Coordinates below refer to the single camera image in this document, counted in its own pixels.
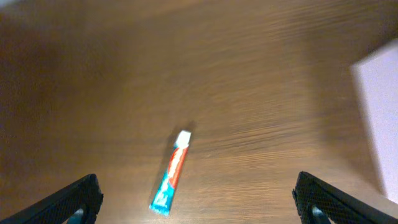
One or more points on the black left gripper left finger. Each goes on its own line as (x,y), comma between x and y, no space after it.
(79,202)

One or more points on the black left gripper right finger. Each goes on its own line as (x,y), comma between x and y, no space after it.
(319,202)

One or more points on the Colgate toothpaste tube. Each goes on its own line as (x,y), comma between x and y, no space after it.
(164,196)

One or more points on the white cardboard box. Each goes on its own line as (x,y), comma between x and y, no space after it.
(375,77)

